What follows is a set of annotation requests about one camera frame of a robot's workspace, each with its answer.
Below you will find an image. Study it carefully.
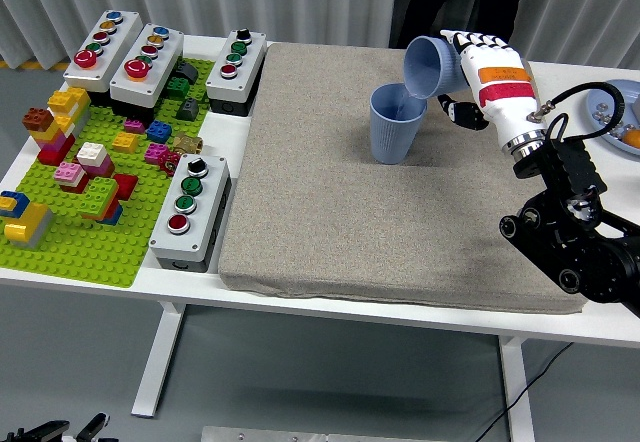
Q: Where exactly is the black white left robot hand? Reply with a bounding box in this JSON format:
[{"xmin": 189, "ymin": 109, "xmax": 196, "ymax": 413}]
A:
[{"xmin": 2, "ymin": 412, "xmax": 109, "ymax": 442}]

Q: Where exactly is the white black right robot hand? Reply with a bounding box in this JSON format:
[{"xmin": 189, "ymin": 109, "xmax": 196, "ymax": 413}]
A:
[{"xmin": 437, "ymin": 28, "xmax": 547, "ymax": 148}]

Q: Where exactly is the blue ribbed plastic cup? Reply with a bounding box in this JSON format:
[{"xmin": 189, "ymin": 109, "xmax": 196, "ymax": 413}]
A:
[
  {"xmin": 369, "ymin": 81, "xmax": 429, "ymax": 166},
  {"xmin": 402, "ymin": 35, "xmax": 471, "ymax": 101}
]

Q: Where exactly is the white table leg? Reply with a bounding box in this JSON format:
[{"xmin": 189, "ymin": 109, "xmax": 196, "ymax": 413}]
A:
[
  {"xmin": 497, "ymin": 334, "xmax": 536, "ymax": 442},
  {"xmin": 130, "ymin": 301, "xmax": 187, "ymax": 419}
]

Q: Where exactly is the person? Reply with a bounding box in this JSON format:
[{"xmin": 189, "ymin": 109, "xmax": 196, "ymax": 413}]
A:
[{"xmin": 389, "ymin": 0, "xmax": 536, "ymax": 56}]

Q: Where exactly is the light blue plate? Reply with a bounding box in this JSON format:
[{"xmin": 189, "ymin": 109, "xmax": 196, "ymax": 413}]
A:
[{"xmin": 584, "ymin": 79, "xmax": 640, "ymax": 156}]

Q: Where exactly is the green toy brick baseplate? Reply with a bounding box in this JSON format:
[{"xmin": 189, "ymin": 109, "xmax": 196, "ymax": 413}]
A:
[{"xmin": 0, "ymin": 56, "xmax": 217, "ymax": 289}]

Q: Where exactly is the grey-brown fabric mat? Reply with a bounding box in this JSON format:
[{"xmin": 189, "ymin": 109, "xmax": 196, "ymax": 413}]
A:
[{"xmin": 218, "ymin": 41, "xmax": 589, "ymax": 315}]

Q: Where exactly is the grey toy brick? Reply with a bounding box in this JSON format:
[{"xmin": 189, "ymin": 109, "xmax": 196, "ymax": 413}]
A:
[{"xmin": 9, "ymin": 209, "xmax": 55, "ymax": 251}]

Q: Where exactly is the large yellow toy brick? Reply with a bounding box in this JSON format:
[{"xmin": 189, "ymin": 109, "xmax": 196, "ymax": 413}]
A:
[{"xmin": 3, "ymin": 202, "xmax": 51, "ymax": 243}]

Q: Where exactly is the green toy brick stack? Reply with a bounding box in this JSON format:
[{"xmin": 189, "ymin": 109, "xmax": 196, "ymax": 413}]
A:
[{"xmin": 75, "ymin": 176, "xmax": 120, "ymax": 219}]

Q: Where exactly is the grey four-button control box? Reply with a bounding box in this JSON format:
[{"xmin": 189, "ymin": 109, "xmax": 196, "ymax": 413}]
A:
[
  {"xmin": 204, "ymin": 29, "xmax": 268, "ymax": 117},
  {"xmin": 148, "ymin": 152, "xmax": 234, "ymax": 274}
]

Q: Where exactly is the blue toy brick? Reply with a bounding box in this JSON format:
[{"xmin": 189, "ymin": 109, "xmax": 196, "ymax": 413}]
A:
[
  {"xmin": 146, "ymin": 120, "xmax": 174, "ymax": 144},
  {"xmin": 0, "ymin": 190, "xmax": 31, "ymax": 219}
]

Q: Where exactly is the red toy brick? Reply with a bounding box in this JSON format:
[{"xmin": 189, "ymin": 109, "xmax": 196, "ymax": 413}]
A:
[
  {"xmin": 112, "ymin": 173, "xmax": 140, "ymax": 201},
  {"xmin": 37, "ymin": 134, "xmax": 76, "ymax": 166}
]

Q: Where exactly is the light pink toy brick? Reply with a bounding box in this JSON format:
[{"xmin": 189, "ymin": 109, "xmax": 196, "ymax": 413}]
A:
[{"xmin": 53, "ymin": 161, "xmax": 87, "ymax": 186}]

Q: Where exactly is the white toy brick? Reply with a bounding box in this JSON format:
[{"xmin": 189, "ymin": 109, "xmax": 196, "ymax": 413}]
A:
[{"xmin": 77, "ymin": 141, "xmax": 109, "ymax": 166}]

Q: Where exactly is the brown toy brick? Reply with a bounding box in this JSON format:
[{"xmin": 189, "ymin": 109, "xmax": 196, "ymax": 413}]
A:
[{"xmin": 22, "ymin": 107, "xmax": 55, "ymax": 132}]

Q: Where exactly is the dark grey sloped brick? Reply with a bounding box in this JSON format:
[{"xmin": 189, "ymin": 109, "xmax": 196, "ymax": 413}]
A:
[
  {"xmin": 175, "ymin": 97, "xmax": 200, "ymax": 122},
  {"xmin": 175, "ymin": 61, "xmax": 200, "ymax": 85}
]

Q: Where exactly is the dark green toy brick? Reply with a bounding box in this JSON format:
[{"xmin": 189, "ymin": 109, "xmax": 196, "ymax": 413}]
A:
[{"xmin": 166, "ymin": 75, "xmax": 190, "ymax": 101}]

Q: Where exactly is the grey five-button control box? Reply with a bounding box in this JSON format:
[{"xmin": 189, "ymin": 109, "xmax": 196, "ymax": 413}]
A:
[
  {"xmin": 62, "ymin": 9, "xmax": 145, "ymax": 108},
  {"xmin": 108, "ymin": 22, "xmax": 185, "ymax": 123}
]

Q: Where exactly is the yellow floor marking tape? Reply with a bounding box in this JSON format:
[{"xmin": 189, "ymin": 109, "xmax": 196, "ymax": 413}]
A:
[{"xmin": 0, "ymin": 59, "xmax": 71, "ymax": 71}]

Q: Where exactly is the black floor cable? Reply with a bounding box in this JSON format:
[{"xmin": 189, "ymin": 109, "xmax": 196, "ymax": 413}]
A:
[{"xmin": 472, "ymin": 341, "xmax": 576, "ymax": 442}]

